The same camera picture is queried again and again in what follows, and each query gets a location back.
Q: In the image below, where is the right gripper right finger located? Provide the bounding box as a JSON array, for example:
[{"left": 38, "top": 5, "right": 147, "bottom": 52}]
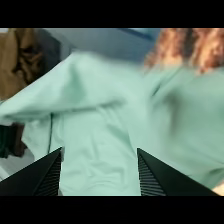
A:
[{"left": 136, "top": 148, "right": 220, "bottom": 197}]

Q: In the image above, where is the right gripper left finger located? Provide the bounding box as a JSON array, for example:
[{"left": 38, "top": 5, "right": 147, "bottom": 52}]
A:
[{"left": 0, "top": 146, "right": 64, "bottom": 197}]

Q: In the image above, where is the mint green shirt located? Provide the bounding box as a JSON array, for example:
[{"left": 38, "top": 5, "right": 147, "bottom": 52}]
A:
[{"left": 0, "top": 51, "right": 224, "bottom": 197}]

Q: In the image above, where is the brown garment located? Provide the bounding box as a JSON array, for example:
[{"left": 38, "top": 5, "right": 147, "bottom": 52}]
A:
[{"left": 0, "top": 28, "right": 44, "bottom": 101}]

